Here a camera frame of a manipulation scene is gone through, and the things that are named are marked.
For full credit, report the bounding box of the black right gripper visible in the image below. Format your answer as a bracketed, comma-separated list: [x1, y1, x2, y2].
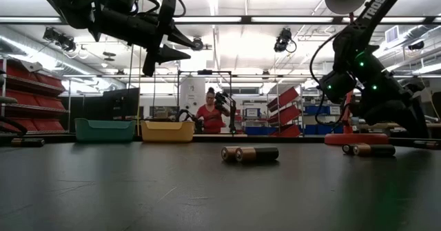
[348, 51, 430, 139]

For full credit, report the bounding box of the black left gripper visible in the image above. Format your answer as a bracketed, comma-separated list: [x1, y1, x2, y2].
[90, 0, 199, 77]

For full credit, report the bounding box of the wooden workbench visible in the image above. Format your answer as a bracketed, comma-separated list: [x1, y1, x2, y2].
[358, 121, 441, 139]

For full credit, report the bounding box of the person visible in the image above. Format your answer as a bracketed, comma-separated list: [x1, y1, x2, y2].
[196, 87, 230, 134]

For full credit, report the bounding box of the yellow plastic bin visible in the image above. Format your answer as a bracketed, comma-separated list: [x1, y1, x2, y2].
[140, 120, 196, 143]

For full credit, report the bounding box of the blue bin shelf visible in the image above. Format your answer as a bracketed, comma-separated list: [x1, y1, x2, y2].
[302, 103, 345, 135]

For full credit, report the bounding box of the blue framed sign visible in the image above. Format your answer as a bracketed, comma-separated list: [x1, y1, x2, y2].
[245, 107, 262, 119]

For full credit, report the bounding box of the teal plastic bin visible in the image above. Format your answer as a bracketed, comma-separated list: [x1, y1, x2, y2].
[74, 117, 137, 143]

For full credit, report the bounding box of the blue storage bin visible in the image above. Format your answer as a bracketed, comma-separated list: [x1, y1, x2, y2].
[244, 126, 276, 136]

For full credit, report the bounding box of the tilted red bin rack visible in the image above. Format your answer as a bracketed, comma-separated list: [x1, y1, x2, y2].
[267, 86, 304, 138]

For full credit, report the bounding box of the red bin shelving rack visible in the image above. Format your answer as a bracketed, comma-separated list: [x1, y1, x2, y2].
[0, 58, 70, 135]

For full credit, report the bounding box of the black metal rig frame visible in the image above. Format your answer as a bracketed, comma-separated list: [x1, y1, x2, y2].
[176, 69, 234, 134]

